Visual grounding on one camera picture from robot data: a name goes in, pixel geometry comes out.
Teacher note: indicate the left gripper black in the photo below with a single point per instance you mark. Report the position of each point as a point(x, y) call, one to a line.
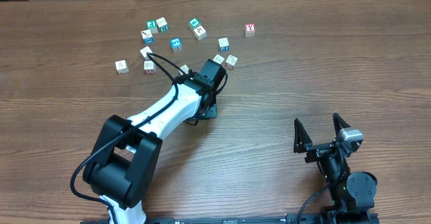
point(212, 107)

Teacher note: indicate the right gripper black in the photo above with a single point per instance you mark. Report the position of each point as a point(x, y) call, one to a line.
point(304, 142)

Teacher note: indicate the wooden block red bottom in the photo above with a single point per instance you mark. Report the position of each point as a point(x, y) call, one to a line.
point(183, 69)

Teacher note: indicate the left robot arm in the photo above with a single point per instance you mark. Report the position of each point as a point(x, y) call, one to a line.
point(122, 163)

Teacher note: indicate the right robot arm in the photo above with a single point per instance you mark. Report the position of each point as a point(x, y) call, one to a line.
point(352, 193)

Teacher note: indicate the wooden block yellow side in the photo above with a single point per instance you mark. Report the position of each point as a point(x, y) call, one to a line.
point(218, 59)

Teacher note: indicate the wooden block red edge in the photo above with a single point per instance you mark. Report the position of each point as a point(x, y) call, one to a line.
point(231, 62)

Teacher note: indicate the wooden block blue bottom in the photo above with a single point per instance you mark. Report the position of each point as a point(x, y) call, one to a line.
point(223, 44)

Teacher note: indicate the plain wooden picture block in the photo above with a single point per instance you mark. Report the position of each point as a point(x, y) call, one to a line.
point(200, 32)

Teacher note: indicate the blue number five block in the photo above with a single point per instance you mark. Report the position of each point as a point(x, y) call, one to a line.
point(176, 44)

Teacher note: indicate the green number four block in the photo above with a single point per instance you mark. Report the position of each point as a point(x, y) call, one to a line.
point(194, 23)

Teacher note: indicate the wooden block red side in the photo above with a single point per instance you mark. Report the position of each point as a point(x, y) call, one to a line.
point(149, 67)

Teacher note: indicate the red letter Y block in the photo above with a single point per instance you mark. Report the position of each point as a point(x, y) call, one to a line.
point(249, 30)

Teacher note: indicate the plain wooden tilted block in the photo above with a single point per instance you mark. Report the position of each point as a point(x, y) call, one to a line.
point(144, 51)

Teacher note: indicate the wooden block green side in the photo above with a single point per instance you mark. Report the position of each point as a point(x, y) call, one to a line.
point(162, 24)

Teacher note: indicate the wooden block blue side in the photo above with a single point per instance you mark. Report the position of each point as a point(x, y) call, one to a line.
point(147, 36)

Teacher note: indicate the green letter block left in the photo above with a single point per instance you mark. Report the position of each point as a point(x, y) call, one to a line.
point(152, 26)

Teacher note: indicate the plain wooden block far left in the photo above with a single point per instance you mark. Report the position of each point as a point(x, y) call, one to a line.
point(122, 66)

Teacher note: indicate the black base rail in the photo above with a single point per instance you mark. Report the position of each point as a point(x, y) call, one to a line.
point(287, 219)

